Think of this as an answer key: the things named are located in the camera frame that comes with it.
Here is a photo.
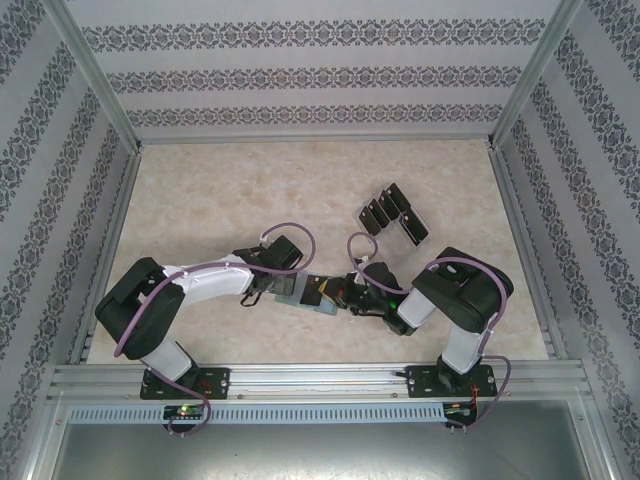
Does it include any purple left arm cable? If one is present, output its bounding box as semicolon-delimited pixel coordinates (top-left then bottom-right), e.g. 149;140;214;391
113;221;318;438

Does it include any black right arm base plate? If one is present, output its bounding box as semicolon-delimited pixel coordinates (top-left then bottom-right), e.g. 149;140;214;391
405;364;497;400

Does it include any slotted grey cable duct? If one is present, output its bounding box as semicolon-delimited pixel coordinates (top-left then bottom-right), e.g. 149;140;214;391
66;403;447;424

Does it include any aluminium side rail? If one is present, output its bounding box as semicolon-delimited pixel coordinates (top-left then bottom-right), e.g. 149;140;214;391
488;146;570;360
68;148;145;365

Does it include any circuit board with green light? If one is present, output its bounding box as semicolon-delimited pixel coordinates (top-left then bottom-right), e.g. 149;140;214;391
161;404;207;422

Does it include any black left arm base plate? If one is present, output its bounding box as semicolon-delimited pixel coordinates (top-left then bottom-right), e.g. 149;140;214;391
140;367;232;402

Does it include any aluminium frame post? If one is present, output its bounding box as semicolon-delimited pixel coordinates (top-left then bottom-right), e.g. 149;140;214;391
486;0;585;150
41;0;145;152

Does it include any aluminium mounting rail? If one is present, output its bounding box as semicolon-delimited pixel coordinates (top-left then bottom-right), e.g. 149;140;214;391
47;360;595;402

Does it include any small circuit board with wires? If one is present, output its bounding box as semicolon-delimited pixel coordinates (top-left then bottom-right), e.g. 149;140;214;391
444;399;480;427

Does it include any aluminium back rail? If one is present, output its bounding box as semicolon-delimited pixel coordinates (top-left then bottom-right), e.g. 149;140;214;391
136;133;495;147

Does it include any dark credit card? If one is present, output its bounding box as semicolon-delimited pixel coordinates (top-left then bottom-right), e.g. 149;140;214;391
357;205;384;237
399;208;432;248
387;182;413;212
299;273;325;307
376;190;402;220
367;198;391;226

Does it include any grey metal shelf panel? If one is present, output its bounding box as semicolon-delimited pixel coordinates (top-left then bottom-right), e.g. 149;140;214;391
28;422;617;480

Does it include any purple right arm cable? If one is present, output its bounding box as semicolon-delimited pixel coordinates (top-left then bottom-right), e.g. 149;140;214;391
346;231;513;434

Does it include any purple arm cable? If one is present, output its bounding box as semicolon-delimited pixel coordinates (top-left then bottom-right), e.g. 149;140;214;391
113;221;318;438
346;231;513;434

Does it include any clear acrylic card stand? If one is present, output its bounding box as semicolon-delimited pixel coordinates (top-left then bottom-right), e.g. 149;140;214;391
351;181;433;269

